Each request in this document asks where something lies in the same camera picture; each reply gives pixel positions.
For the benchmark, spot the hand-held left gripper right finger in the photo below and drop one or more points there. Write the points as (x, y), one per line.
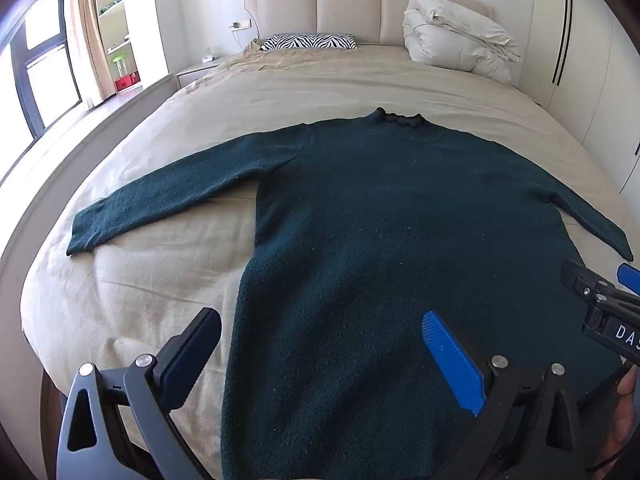
(452, 360)

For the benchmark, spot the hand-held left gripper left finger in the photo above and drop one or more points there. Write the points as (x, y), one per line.
(189, 352)

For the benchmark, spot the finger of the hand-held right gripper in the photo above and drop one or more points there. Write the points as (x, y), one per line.
(580, 277)
(629, 277)

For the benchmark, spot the dark green knit sweater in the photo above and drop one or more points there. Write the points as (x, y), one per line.
(360, 260)

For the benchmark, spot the person's right hand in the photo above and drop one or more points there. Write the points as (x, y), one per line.
(629, 420)

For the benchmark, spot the white wardrobe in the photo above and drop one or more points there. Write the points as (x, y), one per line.
(590, 60)

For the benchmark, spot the beige bed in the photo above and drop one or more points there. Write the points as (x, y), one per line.
(210, 110)

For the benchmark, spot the folded white duvet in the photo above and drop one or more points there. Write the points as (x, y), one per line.
(455, 35)

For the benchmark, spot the red box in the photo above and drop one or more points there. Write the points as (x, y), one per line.
(127, 82)

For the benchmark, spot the white nightstand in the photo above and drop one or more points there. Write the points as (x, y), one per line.
(200, 71)

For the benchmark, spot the green lamp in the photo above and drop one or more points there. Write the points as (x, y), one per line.
(119, 65)

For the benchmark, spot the black framed window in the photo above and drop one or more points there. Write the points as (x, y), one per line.
(45, 75)

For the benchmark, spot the beige curtain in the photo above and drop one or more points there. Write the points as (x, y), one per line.
(87, 35)

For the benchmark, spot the zebra print pillow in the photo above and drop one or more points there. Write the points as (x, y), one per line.
(310, 41)

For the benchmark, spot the beige padded headboard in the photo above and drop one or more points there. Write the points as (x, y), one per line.
(345, 5)

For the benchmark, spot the wall socket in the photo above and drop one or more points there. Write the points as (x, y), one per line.
(240, 24)

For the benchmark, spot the white wall shelf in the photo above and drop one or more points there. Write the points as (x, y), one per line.
(120, 20)

